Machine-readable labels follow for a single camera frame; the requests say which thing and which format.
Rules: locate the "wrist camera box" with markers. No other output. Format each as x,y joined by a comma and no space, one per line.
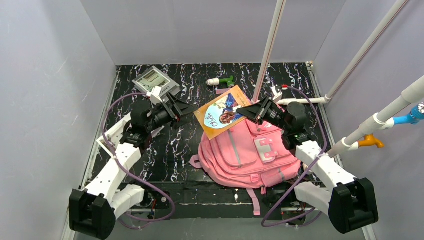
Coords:
277,93
154,95

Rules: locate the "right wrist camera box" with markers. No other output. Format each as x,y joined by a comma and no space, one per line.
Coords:
277,93

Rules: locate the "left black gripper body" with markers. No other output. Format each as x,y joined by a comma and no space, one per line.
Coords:
173,108

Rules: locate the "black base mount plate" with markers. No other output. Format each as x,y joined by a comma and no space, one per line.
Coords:
208,200

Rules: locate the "orange tap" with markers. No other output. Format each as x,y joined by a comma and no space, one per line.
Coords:
369,140

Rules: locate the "white furniture catalogue book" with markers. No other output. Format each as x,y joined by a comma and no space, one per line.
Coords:
110,140

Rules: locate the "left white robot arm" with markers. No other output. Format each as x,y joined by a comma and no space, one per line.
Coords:
117,172

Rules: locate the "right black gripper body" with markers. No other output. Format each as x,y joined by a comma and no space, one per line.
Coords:
263,110

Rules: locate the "orange thin book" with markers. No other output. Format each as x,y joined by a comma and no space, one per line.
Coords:
220,114

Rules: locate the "blue tap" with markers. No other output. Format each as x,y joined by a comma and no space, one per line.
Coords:
415,115

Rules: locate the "green and white faucet toy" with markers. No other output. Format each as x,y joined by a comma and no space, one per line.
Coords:
229,81

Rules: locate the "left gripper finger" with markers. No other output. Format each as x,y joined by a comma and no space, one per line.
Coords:
178,107
176,124

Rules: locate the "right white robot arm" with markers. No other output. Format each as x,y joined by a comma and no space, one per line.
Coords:
349,202

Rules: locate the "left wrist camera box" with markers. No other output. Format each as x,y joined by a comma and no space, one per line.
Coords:
154,95

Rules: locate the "grey furniture catalogue book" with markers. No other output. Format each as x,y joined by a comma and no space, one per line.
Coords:
153,77

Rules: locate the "pink student backpack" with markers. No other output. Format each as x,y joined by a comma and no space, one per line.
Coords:
247,156

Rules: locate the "aluminium rail frame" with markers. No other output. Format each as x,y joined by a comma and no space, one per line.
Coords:
94,217

